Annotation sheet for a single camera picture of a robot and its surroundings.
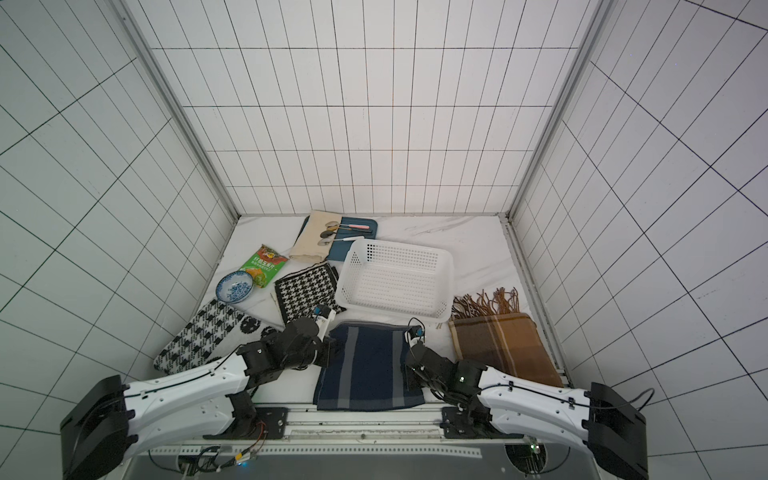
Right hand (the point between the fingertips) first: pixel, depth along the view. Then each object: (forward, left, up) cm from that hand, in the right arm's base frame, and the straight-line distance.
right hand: (394, 373), depth 79 cm
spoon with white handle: (+46, +27, 0) cm, 53 cm away
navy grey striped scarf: (+2, +8, -2) cm, 9 cm away
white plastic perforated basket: (+31, 0, -1) cm, 31 cm away
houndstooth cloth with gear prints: (+9, +52, +4) cm, 53 cm away
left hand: (+4, +16, +3) cm, 17 cm away
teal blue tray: (+43, +23, -1) cm, 49 cm away
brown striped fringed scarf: (+13, -28, +1) cm, 31 cm away
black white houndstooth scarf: (+21, +31, +3) cm, 38 cm away
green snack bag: (+33, +48, 0) cm, 58 cm away
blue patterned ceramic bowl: (+24, +55, +1) cm, 60 cm away
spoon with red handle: (+55, +26, 0) cm, 61 cm away
